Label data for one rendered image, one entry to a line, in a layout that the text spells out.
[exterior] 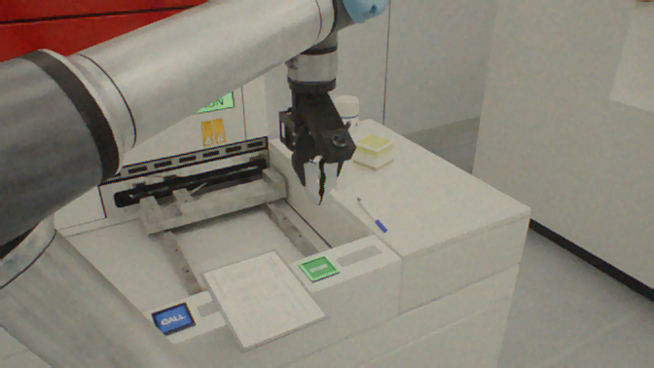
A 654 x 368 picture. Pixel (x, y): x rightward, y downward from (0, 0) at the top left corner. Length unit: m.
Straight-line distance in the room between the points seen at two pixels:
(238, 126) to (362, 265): 0.61
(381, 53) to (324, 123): 2.71
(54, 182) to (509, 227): 0.94
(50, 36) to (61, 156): 0.85
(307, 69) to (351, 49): 2.56
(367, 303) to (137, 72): 0.69
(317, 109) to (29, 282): 0.43
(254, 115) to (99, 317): 0.96
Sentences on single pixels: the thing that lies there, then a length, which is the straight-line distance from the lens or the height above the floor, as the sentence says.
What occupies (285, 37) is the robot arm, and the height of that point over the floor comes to 1.43.
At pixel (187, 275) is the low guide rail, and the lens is 1.12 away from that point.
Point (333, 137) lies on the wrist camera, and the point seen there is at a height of 1.25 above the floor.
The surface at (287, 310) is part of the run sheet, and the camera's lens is 0.83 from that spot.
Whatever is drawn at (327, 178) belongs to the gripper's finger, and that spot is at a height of 1.15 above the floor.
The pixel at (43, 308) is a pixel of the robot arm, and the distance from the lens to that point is 0.49.
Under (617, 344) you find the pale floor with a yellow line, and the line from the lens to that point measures 2.42.
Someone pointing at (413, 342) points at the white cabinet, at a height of 0.72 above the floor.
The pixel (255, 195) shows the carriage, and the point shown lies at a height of 0.88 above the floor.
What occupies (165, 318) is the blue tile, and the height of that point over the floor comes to 0.96.
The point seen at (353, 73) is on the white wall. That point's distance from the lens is 3.33.
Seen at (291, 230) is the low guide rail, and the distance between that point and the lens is 1.22.
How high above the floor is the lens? 1.52
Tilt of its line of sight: 28 degrees down
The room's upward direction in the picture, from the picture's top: straight up
